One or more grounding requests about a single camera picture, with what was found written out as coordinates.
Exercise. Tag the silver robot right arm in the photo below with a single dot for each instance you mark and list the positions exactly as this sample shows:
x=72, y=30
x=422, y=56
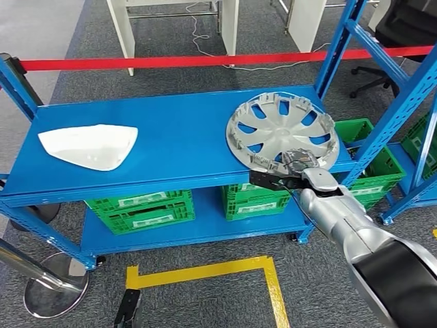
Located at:
x=341, y=212

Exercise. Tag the blue metal shelf rack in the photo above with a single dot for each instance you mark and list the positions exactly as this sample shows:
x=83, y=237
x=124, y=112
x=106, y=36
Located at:
x=170, y=136
x=423, y=149

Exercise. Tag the yellow floor tape square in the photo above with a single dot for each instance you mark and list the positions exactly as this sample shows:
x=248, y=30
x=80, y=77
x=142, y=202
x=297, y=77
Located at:
x=204, y=271

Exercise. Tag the black office chair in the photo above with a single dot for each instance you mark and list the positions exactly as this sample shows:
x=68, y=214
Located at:
x=406, y=27

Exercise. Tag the white plastic car part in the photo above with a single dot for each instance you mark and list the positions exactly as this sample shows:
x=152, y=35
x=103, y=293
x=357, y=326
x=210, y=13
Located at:
x=88, y=147

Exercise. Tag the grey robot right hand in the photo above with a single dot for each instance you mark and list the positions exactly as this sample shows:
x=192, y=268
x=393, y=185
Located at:
x=300, y=160

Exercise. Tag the silver plastic wheel cover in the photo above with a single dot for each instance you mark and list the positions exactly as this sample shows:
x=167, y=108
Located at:
x=283, y=131

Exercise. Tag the chrome stanchion post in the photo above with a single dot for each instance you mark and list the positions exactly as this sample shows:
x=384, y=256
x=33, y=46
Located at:
x=51, y=296

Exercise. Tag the red barrier belt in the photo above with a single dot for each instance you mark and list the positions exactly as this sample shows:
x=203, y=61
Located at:
x=170, y=61

